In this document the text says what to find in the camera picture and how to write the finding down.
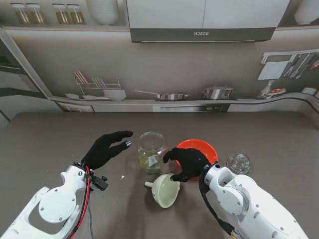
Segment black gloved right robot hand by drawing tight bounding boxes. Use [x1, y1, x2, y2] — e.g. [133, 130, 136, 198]
[163, 147, 212, 183]

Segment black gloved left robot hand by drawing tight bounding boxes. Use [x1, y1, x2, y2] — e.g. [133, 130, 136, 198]
[81, 130, 134, 170]

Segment orange plastic bowl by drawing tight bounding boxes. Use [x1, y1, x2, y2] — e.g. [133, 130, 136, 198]
[176, 139, 219, 170]

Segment cream plastic funnel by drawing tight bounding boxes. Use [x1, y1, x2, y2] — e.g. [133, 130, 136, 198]
[145, 173, 181, 209]

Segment clear glass jar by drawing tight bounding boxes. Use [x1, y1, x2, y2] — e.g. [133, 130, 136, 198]
[137, 131, 167, 174]

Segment green mung beans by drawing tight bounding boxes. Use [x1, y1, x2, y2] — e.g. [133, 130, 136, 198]
[139, 152, 163, 173]

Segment white Bosch dishwasher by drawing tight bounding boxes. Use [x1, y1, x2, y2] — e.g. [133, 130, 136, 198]
[0, 0, 319, 131]

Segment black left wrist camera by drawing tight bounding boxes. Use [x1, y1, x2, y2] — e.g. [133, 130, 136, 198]
[91, 175, 109, 192]

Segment red black right arm cables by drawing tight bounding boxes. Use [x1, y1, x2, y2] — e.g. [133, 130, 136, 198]
[198, 170, 241, 239]

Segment red black arm cables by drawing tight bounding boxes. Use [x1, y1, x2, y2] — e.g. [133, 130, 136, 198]
[198, 170, 241, 239]
[67, 165, 95, 239]

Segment red black left arm cables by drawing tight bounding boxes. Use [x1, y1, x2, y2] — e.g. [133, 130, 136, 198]
[67, 165, 95, 239]

